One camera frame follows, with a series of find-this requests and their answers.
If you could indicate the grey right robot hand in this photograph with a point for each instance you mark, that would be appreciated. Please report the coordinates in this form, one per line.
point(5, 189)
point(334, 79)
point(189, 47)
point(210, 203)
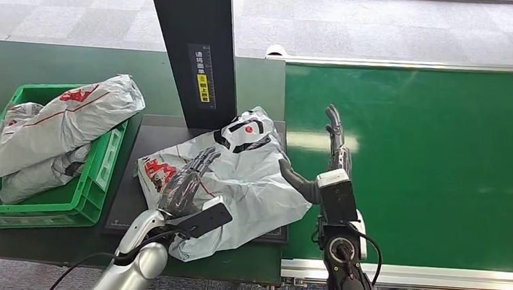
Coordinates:
point(337, 158)

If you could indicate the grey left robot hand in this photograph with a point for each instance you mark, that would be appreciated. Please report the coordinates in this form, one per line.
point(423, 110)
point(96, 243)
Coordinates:
point(183, 188)

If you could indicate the grey package with red print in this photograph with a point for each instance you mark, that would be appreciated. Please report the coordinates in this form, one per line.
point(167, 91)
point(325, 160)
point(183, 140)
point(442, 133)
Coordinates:
point(253, 184)

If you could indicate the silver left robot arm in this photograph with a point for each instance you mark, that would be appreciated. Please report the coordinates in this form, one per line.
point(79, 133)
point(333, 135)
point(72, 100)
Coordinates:
point(140, 262)

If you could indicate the green conveyor belt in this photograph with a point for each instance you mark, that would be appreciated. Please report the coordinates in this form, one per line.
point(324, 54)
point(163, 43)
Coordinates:
point(440, 166)

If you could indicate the white conveyor roller cap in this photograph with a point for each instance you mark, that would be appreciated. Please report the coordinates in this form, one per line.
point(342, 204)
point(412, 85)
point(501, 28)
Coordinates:
point(275, 50)

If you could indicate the black inbound scanner machine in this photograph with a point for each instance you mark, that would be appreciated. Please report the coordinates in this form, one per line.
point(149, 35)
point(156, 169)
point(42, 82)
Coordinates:
point(193, 17)

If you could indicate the green plastic crate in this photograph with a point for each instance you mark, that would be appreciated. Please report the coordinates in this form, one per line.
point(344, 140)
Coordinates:
point(83, 195)

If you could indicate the black and yellow label sticker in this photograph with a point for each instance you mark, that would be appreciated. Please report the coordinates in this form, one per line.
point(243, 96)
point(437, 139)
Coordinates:
point(203, 79)

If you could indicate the large grey courier bag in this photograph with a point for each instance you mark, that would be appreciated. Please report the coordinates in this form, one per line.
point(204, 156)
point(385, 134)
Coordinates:
point(73, 122)

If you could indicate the small grey courier bag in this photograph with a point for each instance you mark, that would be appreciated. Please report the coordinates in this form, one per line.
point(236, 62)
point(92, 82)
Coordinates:
point(37, 178)

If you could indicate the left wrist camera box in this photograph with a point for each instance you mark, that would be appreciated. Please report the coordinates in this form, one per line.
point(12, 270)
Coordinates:
point(206, 219)

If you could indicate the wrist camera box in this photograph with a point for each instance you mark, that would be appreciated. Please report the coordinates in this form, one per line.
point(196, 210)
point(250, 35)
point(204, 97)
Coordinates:
point(206, 219)
point(338, 199)

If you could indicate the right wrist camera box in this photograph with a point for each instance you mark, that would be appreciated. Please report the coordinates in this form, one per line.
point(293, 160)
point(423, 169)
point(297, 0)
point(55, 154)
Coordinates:
point(338, 199)

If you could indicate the thin aluminium conveyor side rail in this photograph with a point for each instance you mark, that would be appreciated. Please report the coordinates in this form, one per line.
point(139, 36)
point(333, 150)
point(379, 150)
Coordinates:
point(402, 63)

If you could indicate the metal conveyor mounting bracket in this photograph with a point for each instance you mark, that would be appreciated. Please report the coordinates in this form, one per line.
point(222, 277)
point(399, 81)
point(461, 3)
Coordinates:
point(294, 282)

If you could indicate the wide aluminium conveyor side rail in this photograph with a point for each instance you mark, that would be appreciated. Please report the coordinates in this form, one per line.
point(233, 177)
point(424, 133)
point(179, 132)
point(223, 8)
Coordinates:
point(432, 277)

